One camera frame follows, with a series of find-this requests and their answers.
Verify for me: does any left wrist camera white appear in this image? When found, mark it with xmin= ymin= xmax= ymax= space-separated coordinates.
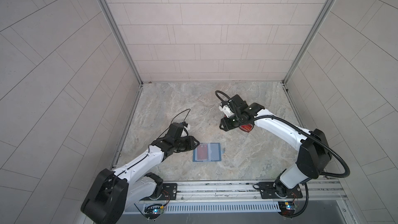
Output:
xmin=182 ymin=122 xmax=191 ymax=131

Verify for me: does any red cards right stack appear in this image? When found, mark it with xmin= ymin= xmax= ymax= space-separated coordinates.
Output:
xmin=239 ymin=124 xmax=254 ymax=133

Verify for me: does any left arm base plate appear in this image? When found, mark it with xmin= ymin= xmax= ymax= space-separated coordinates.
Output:
xmin=141 ymin=183 xmax=178 ymax=201

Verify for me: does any aluminium mounting rail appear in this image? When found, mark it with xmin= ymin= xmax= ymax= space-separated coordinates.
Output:
xmin=88 ymin=178 xmax=347 ymax=204

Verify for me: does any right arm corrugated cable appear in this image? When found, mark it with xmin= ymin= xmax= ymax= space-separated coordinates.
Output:
xmin=215 ymin=90 xmax=351 ymax=217

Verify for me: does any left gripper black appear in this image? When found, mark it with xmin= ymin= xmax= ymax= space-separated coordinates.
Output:
xmin=171 ymin=136 xmax=201 ymax=152

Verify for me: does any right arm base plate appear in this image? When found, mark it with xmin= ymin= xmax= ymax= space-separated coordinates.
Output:
xmin=253 ymin=181 xmax=303 ymax=199

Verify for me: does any green circuit board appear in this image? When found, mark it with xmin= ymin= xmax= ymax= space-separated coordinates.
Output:
xmin=144 ymin=204 xmax=165 ymax=219
xmin=278 ymin=201 xmax=296 ymax=216

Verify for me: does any left green circuit board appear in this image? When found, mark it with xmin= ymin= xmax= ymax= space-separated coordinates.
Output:
xmin=144 ymin=204 xmax=165 ymax=219

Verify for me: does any left camera black cable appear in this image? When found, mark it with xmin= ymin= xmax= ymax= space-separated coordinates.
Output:
xmin=158 ymin=108 xmax=192 ymax=138

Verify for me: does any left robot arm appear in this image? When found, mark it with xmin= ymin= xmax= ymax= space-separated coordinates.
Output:
xmin=80 ymin=122 xmax=200 ymax=224

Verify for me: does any right green circuit board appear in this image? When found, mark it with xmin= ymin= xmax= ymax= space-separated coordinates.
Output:
xmin=278 ymin=201 xmax=296 ymax=216

